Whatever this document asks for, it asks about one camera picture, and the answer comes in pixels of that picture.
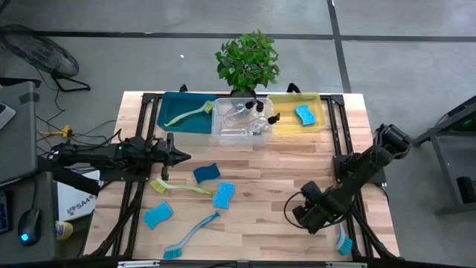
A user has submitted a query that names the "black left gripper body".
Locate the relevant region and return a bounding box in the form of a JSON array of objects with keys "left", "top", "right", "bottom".
[{"left": 147, "top": 132, "right": 175, "bottom": 181}]

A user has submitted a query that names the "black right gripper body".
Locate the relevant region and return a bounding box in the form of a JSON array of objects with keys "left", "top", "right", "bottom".
[{"left": 293, "top": 193, "right": 338, "bottom": 235}]

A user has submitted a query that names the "dark blue sponge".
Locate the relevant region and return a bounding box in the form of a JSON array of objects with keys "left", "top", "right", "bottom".
[{"left": 192, "top": 162, "right": 222, "bottom": 185}]

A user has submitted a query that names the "yellow-green dish brush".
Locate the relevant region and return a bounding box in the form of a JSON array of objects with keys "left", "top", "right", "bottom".
[
  {"left": 164, "top": 100, "right": 216, "bottom": 127},
  {"left": 149, "top": 177, "right": 215, "bottom": 197}
]

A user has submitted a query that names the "blue dish brush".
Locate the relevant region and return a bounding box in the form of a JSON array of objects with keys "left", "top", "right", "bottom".
[
  {"left": 162, "top": 211, "right": 221, "bottom": 260},
  {"left": 334, "top": 222, "right": 353, "bottom": 257}
]

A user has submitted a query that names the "light blue sponge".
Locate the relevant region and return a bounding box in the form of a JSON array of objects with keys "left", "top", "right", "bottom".
[
  {"left": 295, "top": 103, "right": 317, "bottom": 127},
  {"left": 212, "top": 181, "right": 236, "bottom": 210},
  {"left": 142, "top": 200, "right": 174, "bottom": 231}
]

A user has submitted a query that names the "clear pump bottle black top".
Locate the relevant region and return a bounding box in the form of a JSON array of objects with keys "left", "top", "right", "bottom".
[
  {"left": 225, "top": 99, "right": 257, "bottom": 120},
  {"left": 243, "top": 100, "right": 266, "bottom": 127},
  {"left": 252, "top": 112, "right": 282, "bottom": 137},
  {"left": 219, "top": 125, "right": 263, "bottom": 138}
]

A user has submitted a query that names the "teal plastic bin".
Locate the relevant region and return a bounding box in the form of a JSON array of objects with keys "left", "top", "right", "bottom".
[{"left": 156, "top": 92, "right": 218, "bottom": 135}]

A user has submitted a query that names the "clear plastic bin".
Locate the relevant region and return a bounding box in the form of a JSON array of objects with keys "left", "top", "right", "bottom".
[{"left": 210, "top": 97, "right": 275, "bottom": 146}]

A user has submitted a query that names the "black diagonal beam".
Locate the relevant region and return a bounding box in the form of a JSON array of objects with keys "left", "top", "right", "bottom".
[{"left": 36, "top": 155, "right": 101, "bottom": 197}]

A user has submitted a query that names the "yellow power connector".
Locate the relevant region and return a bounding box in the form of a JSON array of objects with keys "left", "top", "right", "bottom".
[{"left": 39, "top": 125, "right": 73, "bottom": 138}]

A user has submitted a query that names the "white cardboard box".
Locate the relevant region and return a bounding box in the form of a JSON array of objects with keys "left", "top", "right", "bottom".
[{"left": 55, "top": 169, "right": 101, "bottom": 223}]

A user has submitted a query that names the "yellow plastic bin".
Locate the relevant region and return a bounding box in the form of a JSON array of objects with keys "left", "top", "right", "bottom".
[{"left": 266, "top": 92, "right": 327, "bottom": 135}]

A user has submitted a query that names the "green plant in black pot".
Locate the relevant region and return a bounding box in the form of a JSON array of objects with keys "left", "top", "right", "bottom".
[{"left": 214, "top": 29, "right": 282, "bottom": 101}]

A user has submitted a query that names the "dark grey desk top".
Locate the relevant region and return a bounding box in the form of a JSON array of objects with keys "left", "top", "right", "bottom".
[{"left": 0, "top": 171, "right": 57, "bottom": 264}]

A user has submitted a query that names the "black tape strip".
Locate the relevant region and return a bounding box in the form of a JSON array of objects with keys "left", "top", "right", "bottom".
[{"left": 18, "top": 91, "right": 41, "bottom": 105}]

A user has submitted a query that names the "black computer mouse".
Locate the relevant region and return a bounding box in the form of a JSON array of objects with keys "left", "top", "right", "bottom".
[{"left": 17, "top": 208, "right": 42, "bottom": 247}]

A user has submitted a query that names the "black floor fan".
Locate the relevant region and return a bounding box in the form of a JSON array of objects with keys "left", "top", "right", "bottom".
[{"left": 0, "top": 24, "right": 92, "bottom": 93}]

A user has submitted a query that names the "black floor box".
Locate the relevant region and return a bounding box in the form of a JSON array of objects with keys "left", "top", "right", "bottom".
[{"left": 456, "top": 176, "right": 476, "bottom": 205}]

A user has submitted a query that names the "white grey device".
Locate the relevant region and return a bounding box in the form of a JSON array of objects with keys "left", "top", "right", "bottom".
[{"left": 0, "top": 103, "right": 17, "bottom": 131}]

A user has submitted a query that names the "black keyboard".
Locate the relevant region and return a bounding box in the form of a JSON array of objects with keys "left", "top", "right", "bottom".
[{"left": 0, "top": 189, "right": 11, "bottom": 235}]

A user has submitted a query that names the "black metal stand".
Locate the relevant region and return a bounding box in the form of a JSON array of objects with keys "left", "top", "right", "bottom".
[{"left": 411, "top": 95, "right": 476, "bottom": 217}]

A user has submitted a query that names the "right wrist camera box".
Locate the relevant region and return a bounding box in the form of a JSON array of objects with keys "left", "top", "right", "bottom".
[{"left": 300, "top": 181, "right": 324, "bottom": 202}]

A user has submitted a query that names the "silver metal bracket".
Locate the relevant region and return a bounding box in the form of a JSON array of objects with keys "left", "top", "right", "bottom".
[
  {"left": 326, "top": 261, "right": 368, "bottom": 268},
  {"left": 118, "top": 260, "right": 161, "bottom": 268}
]

